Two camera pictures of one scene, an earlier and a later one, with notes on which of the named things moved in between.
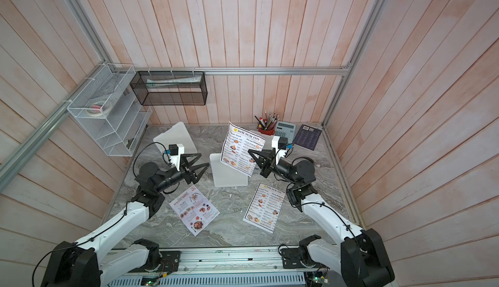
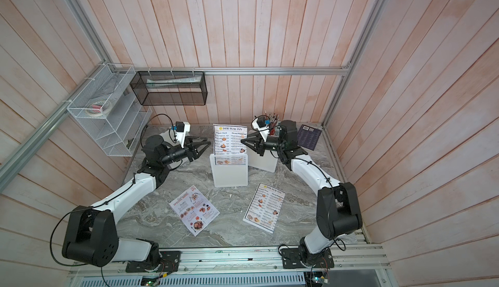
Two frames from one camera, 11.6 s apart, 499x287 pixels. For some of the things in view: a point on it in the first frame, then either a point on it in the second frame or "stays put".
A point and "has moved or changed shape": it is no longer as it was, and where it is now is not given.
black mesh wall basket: [170, 87] stays put
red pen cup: [267, 126] stays put
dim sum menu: [236, 143] has moved or changed shape
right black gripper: [263, 160] → [260, 145]
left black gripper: [187, 176] → [191, 150]
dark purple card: [307, 137] stays put
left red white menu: [197, 210] stays put
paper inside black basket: [170, 82] stays put
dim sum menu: [265, 208] stays put
